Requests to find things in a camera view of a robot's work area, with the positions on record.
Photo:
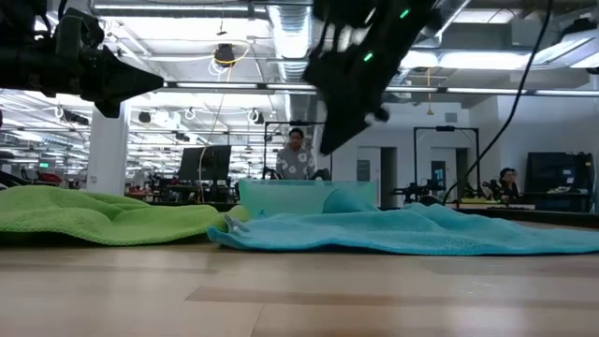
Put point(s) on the black background computer monitor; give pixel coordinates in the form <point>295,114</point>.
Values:
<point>206,164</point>

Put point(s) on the blue microfiber towel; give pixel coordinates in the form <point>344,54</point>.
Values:
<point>398,229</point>

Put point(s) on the white building pillar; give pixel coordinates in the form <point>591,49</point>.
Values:
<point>107,150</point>

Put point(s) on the silver ribbed ceiling duct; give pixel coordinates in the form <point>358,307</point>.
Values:
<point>292,42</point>

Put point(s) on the red background seat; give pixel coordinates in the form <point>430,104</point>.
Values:
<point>49,178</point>

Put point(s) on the green microfiber towel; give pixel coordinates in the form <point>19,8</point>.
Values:
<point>93,215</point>

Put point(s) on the green exit sign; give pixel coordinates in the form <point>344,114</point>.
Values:
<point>44,165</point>

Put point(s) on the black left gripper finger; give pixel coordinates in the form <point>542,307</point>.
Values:
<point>121,82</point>

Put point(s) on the black background screen cart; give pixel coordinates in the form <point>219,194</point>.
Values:
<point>557,178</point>

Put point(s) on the person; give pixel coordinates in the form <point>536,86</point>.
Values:
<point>507,185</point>
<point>295,164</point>

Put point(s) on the black background robot arm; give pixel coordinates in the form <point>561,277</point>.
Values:
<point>416,189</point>

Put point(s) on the teal translucent plastic basket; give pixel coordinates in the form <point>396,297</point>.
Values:
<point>281,196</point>

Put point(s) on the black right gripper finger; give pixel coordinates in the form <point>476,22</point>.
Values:
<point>348,121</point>

